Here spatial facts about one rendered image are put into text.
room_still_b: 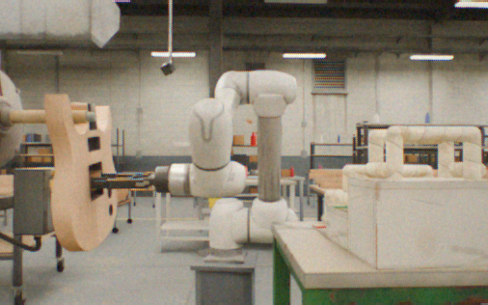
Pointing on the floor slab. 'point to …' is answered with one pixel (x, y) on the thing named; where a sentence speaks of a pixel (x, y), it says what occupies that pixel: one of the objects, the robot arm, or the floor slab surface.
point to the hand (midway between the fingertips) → (97, 180)
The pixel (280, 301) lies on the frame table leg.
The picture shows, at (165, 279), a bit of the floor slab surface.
